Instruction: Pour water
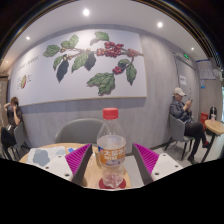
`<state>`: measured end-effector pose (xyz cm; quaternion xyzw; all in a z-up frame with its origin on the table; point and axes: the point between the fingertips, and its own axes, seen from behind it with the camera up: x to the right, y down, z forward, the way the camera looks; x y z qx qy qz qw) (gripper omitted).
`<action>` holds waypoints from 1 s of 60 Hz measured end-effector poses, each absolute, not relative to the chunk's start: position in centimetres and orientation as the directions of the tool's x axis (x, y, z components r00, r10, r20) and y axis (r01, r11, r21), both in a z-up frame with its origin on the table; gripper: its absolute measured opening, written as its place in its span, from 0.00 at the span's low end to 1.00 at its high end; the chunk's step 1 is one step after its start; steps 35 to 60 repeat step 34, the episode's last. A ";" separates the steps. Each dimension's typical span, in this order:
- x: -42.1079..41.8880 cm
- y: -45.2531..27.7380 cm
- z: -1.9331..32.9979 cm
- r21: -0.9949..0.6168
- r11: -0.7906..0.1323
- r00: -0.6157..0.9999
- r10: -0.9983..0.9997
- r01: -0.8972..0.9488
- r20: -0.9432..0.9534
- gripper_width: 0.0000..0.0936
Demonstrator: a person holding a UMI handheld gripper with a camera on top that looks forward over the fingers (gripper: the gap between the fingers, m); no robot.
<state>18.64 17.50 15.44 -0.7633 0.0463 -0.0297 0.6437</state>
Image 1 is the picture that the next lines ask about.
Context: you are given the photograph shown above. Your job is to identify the person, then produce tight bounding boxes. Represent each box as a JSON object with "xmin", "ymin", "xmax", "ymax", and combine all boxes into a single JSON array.
[
  {"xmin": 0, "ymin": 96, "xmax": 24, "ymax": 151},
  {"xmin": 169, "ymin": 87, "xmax": 212, "ymax": 165}
]

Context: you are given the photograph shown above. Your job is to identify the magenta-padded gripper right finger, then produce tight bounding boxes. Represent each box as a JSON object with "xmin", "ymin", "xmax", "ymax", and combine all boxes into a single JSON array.
[{"xmin": 131, "ymin": 142, "xmax": 184, "ymax": 186}]

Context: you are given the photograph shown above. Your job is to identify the brown wooden wall shelf unit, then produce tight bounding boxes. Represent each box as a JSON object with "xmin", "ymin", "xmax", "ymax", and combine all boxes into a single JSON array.
[{"xmin": 0, "ymin": 75, "xmax": 9, "ymax": 121}]

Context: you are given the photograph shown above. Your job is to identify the grey upholstered armchair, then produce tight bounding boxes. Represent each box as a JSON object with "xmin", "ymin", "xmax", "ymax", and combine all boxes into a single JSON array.
[{"xmin": 54, "ymin": 117, "xmax": 105, "ymax": 145}]

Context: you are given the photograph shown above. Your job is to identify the blue-framed notice board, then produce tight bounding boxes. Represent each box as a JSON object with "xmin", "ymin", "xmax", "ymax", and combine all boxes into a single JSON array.
[{"xmin": 196, "ymin": 59, "xmax": 216, "ymax": 81}]

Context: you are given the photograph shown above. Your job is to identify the clear red-capped water bottle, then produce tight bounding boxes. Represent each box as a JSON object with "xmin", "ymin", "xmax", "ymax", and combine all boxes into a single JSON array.
[{"xmin": 96, "ymin": 107, "xmax": 128, "ymax": 190}]

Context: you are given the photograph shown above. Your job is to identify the coffee plant wall mural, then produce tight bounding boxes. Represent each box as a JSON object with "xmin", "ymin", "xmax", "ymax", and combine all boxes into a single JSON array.
[{"xmin": 8, "ymin": 28, "xmax": 148, "ymax": 107}]

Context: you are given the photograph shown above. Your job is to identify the white paper notice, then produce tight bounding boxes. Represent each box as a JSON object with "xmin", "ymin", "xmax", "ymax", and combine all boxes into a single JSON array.
[{"xmin": 178, "ymin": 74, "xmax": 188, "ymax": 87}]

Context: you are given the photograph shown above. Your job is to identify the round ceiling spotlights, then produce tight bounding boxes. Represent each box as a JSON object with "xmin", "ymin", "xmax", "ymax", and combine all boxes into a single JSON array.
[{"xmin": 3, "ymin": 8, "xmax": 196, "ymax": 64}]

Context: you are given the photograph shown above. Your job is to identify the grey chair with black legs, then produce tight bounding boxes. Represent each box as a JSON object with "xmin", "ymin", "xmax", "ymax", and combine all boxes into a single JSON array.
[
  {"xmin": 164, "ymin": 113, "xmax": 196, "ymax": 160},
  {"xmin": 3, "ymin": 121, "xmax": 32, "ymax": 161}
]

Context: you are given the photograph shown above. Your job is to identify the small round wooden side table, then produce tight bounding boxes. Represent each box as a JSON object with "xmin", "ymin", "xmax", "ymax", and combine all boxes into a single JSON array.
[{"xmin": 199, "ymin": 119, "xmax": 224, "ymax": 164}]

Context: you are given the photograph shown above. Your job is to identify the white printed paper sheet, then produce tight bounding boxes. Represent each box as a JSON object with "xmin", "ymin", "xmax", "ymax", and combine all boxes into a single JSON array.
[{"xmin": 25, "ymin": 145, "xmax": 78, "ymax": 168}]

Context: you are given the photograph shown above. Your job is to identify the red container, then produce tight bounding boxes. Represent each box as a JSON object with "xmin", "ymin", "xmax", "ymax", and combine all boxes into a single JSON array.
[{"xmin": 200, "ymin": 112, "xmax": 209, "ymax": 131}]

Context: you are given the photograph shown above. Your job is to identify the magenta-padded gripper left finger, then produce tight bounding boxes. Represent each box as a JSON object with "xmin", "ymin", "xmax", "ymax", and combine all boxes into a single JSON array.
[{"xmin": 42, "ymin": 143, "xmax": 94, "ymax": 187}]

